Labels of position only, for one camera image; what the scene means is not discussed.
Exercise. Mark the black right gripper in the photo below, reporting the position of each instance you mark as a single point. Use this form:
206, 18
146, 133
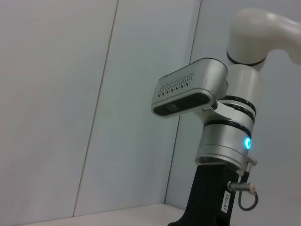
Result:
207, 195

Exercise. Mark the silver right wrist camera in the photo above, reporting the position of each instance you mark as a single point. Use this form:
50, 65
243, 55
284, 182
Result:
188, 94

